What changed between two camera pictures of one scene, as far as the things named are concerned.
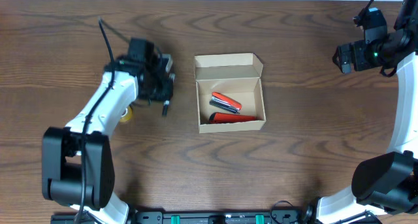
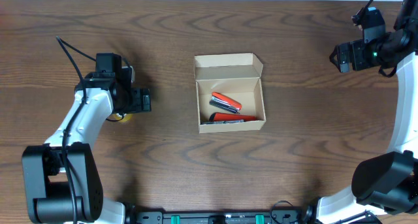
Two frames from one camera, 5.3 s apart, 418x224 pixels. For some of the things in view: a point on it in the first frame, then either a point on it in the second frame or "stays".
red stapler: (222, 101) stays
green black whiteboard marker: (166, 103) → (217, 122)
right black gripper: (347, 56) stays
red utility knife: (219, 117) stays
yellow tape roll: (127, 115) stays
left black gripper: (162, 91) → (145, 100)
